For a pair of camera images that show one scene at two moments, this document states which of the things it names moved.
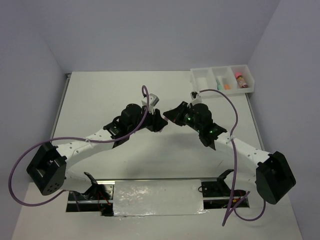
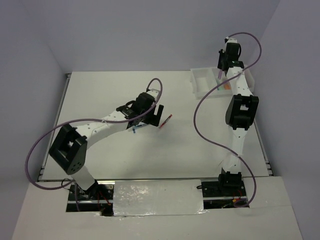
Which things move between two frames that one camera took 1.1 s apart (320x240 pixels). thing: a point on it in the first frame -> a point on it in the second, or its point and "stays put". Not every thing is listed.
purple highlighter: (166, 119) -> (220, 74)
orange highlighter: (227, 86) stays put
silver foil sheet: (158, 197) stays put
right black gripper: (176, 114) -> (222, 54)
